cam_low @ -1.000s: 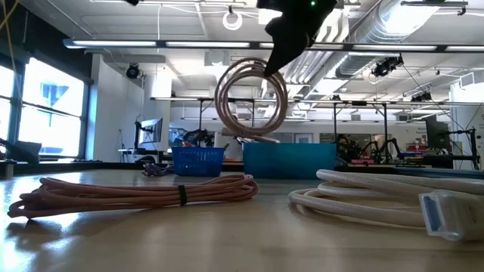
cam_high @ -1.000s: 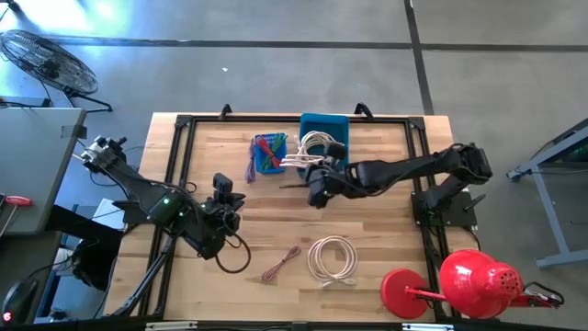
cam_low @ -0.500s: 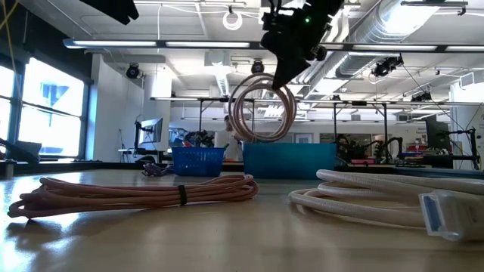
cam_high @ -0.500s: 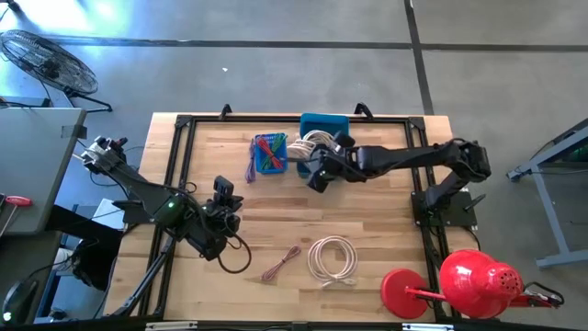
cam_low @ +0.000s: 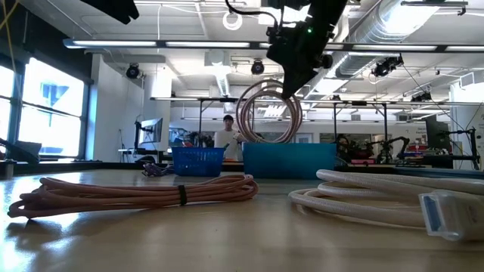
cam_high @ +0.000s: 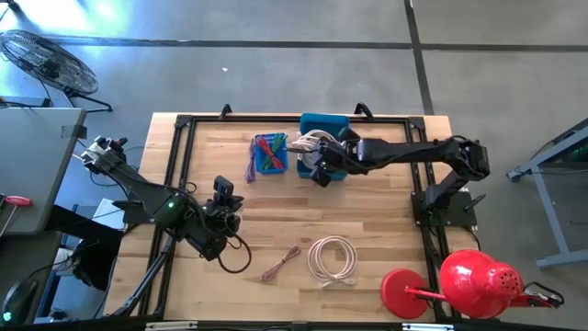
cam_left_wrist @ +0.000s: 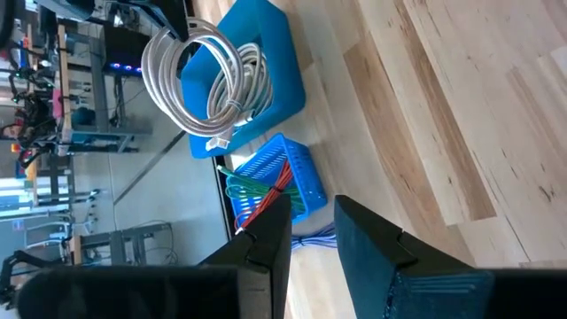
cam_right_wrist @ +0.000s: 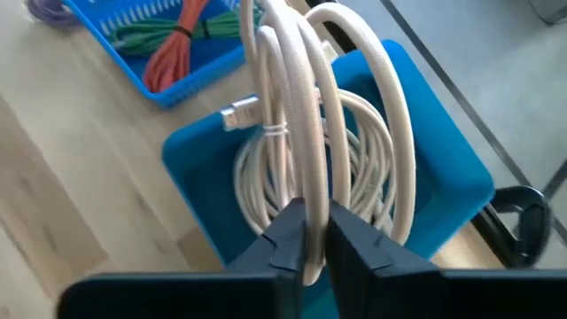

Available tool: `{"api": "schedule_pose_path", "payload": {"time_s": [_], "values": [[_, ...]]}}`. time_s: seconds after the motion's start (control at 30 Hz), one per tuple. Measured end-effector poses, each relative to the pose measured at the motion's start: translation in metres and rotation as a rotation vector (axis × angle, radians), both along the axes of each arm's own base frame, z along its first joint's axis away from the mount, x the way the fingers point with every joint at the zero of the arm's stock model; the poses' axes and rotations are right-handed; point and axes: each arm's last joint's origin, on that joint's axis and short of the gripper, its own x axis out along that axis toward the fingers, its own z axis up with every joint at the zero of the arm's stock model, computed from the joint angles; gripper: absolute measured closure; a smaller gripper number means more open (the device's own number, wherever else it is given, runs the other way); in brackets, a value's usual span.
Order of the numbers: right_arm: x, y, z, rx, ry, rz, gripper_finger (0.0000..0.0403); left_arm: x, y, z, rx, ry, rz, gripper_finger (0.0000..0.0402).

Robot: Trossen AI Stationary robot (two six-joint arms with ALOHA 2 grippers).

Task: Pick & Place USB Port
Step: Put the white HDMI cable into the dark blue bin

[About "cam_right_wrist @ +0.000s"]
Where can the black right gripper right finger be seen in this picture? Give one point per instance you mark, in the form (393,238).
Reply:
(363,266)

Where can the blue mesh plastic basket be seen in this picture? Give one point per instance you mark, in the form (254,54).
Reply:
(212,57)

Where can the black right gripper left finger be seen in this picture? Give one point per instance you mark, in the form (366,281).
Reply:
(274,266)

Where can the teal plastic bin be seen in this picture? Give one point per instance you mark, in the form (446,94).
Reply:
(204,177)

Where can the black table clamp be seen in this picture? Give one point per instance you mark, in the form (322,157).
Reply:
(536,221)

